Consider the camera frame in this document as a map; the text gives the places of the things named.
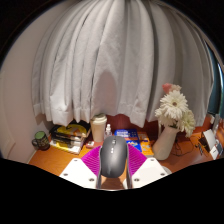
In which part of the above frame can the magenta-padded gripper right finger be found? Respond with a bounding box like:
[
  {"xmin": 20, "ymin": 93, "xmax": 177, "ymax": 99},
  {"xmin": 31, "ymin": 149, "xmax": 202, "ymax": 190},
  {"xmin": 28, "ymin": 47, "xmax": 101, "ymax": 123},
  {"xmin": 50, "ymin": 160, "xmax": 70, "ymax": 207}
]
[{"xmin": 123, "ymin": 143, "xmax": 169, "ymax": 190}]

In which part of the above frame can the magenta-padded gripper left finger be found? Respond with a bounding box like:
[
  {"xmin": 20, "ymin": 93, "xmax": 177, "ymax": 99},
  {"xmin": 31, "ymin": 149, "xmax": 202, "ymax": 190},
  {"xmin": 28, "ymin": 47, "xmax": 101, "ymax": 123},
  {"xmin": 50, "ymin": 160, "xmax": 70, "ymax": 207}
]
[{"xmin": 59, "ymin": 145, "xmax": 103, "ymax": 190}]

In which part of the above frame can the dark grey computer mouse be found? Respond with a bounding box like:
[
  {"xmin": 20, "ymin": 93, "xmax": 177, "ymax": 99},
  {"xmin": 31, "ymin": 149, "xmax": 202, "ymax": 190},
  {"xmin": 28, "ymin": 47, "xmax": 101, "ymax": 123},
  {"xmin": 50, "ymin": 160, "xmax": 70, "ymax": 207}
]
[{"xmin": 98, "ymin": 134, "xmax": 130, "ymax": 179}]

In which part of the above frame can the orange cover book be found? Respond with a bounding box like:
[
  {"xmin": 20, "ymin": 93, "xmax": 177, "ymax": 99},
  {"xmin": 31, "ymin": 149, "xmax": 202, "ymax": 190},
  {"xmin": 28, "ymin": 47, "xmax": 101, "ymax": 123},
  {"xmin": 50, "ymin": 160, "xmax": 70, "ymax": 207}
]
[{"xmin": 137, "ymin": 131, "xmax": 155, "ymax": 158}]

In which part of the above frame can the white and yellow book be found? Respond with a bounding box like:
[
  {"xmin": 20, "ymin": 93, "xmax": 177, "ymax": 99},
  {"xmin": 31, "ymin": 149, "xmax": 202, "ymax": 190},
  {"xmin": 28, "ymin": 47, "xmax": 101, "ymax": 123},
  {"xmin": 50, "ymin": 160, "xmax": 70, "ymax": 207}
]
[{"xmin": 49, "ymin": 139, "xmax": 84, "ymax": 155}]

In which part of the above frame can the white ceramic jug vase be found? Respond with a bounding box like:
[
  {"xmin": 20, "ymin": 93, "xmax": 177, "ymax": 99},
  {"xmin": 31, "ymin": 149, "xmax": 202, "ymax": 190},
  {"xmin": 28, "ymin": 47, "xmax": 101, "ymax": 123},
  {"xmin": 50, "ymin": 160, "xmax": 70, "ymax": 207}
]
[{"xmin": 152, "ymin": 124, "xmax": 181, "ymax": 161}]

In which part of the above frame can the red-brown flat book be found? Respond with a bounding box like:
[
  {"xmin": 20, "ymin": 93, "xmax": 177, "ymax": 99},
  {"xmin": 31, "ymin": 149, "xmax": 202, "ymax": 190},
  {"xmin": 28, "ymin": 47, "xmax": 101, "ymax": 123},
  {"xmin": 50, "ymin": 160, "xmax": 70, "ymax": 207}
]
[{"xmin": 84, "ymin": 139, "xmax": 104, "ymax": 150}]

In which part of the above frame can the black spine book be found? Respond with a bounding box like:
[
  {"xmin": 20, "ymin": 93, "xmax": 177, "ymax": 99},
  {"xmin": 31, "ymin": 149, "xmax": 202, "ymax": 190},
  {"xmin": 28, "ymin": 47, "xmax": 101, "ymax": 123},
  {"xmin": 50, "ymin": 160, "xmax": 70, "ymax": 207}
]
[
  {"xmin": 49, "ymin": 128, "xmax": 88, "ymax": 143},
  {"xmin": 49, "ymin": 133, "xmax": 86, "ymax": 148}
]

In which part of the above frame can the blue cover book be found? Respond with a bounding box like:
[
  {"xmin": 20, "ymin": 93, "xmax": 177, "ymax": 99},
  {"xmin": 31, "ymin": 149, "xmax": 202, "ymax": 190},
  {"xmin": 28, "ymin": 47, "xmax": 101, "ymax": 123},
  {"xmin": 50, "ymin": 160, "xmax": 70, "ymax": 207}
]
[{"xmin": 114, "ymin": 128, "xmax": 143, "ymax": 153}]

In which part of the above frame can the yellow cover book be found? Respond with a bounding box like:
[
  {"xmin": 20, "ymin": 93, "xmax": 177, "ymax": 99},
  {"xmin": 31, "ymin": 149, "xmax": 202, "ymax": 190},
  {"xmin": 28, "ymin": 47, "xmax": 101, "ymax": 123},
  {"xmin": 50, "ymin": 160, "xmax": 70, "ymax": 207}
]
[{"xmin": 56, "ymin": 122, "xmax": 92, "ymax": 138}]

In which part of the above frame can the cream lidded tumbler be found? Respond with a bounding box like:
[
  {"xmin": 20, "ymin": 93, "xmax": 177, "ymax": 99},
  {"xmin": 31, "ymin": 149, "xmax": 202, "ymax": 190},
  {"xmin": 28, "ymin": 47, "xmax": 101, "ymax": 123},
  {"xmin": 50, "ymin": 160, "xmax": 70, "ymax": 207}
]
[{"xmin": 89, "ymin": 113, "xmax": 108, "ymax": 143}]

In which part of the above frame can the clear spray bottle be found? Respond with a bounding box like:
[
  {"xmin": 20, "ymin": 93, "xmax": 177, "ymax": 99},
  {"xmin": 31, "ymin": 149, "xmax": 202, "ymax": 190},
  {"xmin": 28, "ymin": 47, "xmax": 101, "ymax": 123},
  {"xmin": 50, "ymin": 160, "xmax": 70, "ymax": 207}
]
[{"xmin": 104, "ymin": 123, "xmax": 113, "ymax": 139}]

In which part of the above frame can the dark green mug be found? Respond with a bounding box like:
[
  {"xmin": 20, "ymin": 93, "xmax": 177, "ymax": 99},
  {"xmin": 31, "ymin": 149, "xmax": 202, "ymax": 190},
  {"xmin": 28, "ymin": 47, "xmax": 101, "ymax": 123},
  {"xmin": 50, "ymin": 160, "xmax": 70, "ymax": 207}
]
[{"xmin": 31, "ymin": 130, "xmax": 51, "ymax": 151}]

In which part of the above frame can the white daisy flower bouquet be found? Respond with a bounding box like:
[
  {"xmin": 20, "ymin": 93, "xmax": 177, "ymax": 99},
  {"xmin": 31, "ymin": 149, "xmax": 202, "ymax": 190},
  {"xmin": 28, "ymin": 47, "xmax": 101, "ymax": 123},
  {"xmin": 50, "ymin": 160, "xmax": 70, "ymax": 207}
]
[{"xmin": 154, "ymin": 83, "xmax": 197, "ymax": 138}]

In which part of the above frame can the dark teal curtain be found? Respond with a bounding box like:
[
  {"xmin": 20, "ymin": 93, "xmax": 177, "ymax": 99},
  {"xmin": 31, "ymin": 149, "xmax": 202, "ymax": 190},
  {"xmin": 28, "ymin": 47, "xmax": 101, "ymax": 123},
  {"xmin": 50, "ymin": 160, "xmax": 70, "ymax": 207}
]
[{"xmin": 206, "ymin": 46, "xmax": 224, "ymax": 118}]

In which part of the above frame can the white pleated curtain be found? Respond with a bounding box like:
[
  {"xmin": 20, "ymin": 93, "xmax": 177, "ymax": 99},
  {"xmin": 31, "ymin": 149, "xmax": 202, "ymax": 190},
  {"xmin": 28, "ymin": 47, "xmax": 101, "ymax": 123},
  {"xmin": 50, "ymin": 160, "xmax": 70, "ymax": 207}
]
[{"xmin": 31, "ymin": 0, "xmax": 214, "ymax": 129}]

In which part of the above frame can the black cable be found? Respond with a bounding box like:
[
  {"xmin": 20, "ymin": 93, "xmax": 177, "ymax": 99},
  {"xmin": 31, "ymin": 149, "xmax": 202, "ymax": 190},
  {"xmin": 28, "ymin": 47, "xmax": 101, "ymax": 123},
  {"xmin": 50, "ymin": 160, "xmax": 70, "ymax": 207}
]
[{"xmin": 173, "ymin": 133, "xmax": 201, "ymax": 157}]

